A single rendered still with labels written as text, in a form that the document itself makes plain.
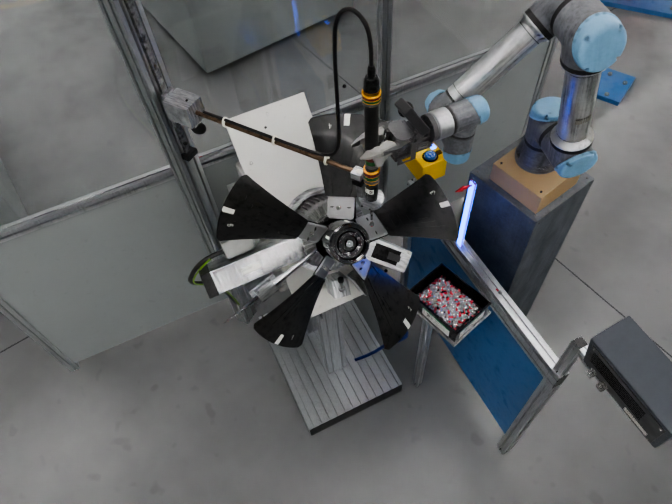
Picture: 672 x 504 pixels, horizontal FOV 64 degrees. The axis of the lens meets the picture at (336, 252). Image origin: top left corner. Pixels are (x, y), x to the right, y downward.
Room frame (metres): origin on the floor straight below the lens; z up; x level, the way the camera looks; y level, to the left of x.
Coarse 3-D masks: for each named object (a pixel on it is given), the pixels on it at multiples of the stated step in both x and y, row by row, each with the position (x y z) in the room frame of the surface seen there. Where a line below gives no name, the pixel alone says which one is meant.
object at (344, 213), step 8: (328, 200) 1.01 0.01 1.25; (336, 200) 1.00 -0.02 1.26; (344, 200) 0.99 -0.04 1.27; (352, 200) 0.97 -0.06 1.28; (328, 208) 0.99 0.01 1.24; (344, 208) 0.97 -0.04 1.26; (352, 208) 0.96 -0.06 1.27; (328, 216) 0.97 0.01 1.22; (336, 216) 0.96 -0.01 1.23; (344, 216) 0.95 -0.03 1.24; (352, 216) 0.94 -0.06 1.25
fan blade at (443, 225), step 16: (400, 192) 1.07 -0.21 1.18; (416, 192) 1.06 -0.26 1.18; (384, 208) 1.01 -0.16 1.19; (400, 208) 1.01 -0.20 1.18; (416, 208) 1.01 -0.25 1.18; (432, 208) 1.01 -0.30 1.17; (448, 208) 1.01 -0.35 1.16; (384, 224) 0.95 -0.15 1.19; (400, 224) 0.95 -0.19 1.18; (416, 224) 0.95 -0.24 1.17; (432, 224) 0.95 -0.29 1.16; (448, 224) 0.96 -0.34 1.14
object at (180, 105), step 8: (168, 88) 1.34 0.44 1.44; (176, 88) 1.34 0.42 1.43; (168, 96) 1.31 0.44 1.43; (176, 96) 1.31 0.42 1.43; (184, 96) 1.30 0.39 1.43; (192, 96) 1.30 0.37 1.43; (200, 96) 1.30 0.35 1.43; (168, 104) 1.28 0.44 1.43; (176, 104) 1.27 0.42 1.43; (184, 104) 1.27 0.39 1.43; (192, 104) 1.27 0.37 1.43; (200, 104) 1.29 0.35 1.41; (168, 112) 1.29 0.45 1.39; (176, 112) 1.27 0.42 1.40; (184, 112) 1.25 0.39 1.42; (192, 112) 1.26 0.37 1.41; (176, 120) 1.27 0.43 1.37; (184, 120) 1.25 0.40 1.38; (192, 120) 1.25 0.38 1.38; (200, 120) 1.27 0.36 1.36; (192, 128) 1.24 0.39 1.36
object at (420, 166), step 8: (424, 152) 1.33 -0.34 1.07; (416, 160) 1.30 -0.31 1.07; (424, 160) 1.30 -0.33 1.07; (432, 160) 1.29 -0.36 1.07; (440, 160) 1.29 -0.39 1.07; (408, 168) 1.34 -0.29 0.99; (416, 168) 1.30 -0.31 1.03; (424, 168) 1.26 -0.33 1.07; (432, 168) 1.28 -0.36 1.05; (440, 168) 1.29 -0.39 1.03; (416, 176) 1.29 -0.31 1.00; (432, 176) 1.28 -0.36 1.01; (440, 176) 1.29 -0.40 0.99
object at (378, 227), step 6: (366, 216) 0.99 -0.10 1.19; (360, 222) 0.96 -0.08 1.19; (366, 222) 0.96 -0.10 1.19; (378, 222) 0.96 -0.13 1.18; (366, 228) 0.94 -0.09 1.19; (372, 228) 0.94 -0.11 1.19; (378, 228) 0.94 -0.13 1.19; (384, 228) 0.94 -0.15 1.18; (372, 234) 0.92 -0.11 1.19; (378, 234) 0.92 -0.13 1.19; (384, 234) 0.92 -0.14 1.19
